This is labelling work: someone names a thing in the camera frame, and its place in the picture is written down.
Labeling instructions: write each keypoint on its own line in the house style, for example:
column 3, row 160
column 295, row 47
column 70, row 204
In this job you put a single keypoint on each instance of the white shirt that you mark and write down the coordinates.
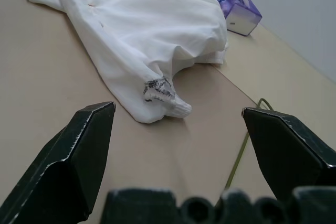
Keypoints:
column 131, row 24

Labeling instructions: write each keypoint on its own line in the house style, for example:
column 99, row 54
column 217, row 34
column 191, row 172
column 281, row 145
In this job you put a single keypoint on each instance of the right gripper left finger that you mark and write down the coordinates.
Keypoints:
column 65, row 171

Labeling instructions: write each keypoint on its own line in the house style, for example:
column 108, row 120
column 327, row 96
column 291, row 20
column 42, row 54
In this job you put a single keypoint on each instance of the purple tissue box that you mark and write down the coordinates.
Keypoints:
column 236, row 6

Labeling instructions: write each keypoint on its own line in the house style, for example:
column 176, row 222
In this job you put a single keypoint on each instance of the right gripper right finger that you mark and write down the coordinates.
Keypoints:
column 288, row 150

